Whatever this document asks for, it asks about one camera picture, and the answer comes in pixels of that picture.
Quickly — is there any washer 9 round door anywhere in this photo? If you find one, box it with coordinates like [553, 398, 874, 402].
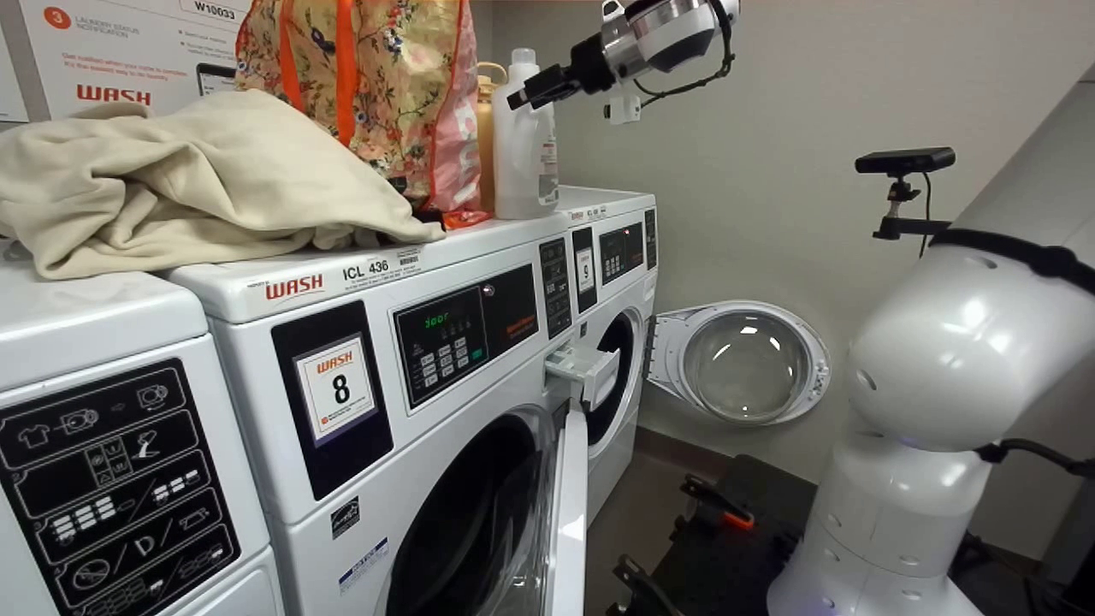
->
[646, 297, 837, 431]

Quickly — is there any washer 8 round door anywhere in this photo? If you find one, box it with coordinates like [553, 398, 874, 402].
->
[501, 398, 595, 616]

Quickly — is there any white washing machine number 9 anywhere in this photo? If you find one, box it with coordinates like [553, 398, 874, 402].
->
[557, 185, 665, 529]

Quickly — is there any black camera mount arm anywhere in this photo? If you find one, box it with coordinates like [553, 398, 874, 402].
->
[870, 176, 956, 246]

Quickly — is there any number 9 card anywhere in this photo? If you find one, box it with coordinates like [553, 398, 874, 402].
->
[571, 242, 599, 297]

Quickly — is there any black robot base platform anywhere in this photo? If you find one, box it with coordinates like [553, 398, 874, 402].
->
[610, 451, 818, 616]

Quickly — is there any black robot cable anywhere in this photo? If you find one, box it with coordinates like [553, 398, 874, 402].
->
[630, 0, 1095, 480]

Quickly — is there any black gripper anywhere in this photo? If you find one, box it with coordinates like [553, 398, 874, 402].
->
[506, 31, 627, 112]

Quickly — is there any pink floral tote bag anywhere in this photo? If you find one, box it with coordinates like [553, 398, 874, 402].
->
[232, 0, 498, 233]

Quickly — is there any black camera on stand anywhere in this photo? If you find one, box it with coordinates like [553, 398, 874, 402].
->
[854, 145, 960, 181]

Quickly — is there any black orange clamp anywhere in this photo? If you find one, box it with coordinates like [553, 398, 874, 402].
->
[680, 475, 761, 538]

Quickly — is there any white laundry detergent bottle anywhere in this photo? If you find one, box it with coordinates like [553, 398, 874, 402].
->
[493, 46, 564, 222]

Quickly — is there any white washing machine number 8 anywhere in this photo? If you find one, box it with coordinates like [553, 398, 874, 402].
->
[167, 202, 595, 616]

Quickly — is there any white washing machine number 7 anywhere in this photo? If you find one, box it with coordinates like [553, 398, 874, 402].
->
[0, 242, 287, 616]

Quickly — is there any beige cloth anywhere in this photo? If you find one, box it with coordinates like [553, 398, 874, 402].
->
[0, 85, 450, 285]

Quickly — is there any white soap drawer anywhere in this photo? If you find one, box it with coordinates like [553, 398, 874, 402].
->
[546, 338, 627, 412]

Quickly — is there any number 8 card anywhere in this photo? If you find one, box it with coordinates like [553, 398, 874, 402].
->
[290, 335, 376, 445]

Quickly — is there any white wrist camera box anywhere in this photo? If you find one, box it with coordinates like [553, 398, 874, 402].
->
[602, 88, 643, 126]

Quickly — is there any yellow water bottle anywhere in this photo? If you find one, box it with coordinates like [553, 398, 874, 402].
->
[472, 61, 512, 221]

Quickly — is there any white WASH wall poster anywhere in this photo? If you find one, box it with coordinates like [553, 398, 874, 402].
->
[0, 0, 256, 125]

